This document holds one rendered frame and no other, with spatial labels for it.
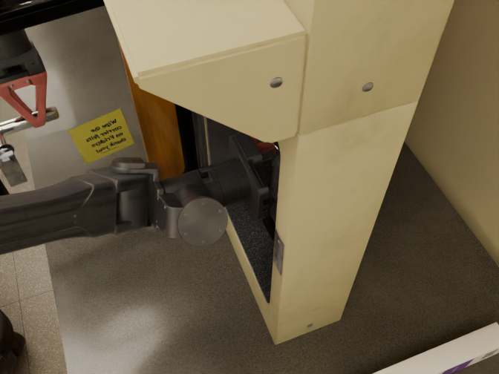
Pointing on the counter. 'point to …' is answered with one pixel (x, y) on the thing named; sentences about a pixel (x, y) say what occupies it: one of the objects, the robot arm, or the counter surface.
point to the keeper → (278, 252)
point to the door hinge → (200, 139)
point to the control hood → (218, 58)
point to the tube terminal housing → (342, 149)
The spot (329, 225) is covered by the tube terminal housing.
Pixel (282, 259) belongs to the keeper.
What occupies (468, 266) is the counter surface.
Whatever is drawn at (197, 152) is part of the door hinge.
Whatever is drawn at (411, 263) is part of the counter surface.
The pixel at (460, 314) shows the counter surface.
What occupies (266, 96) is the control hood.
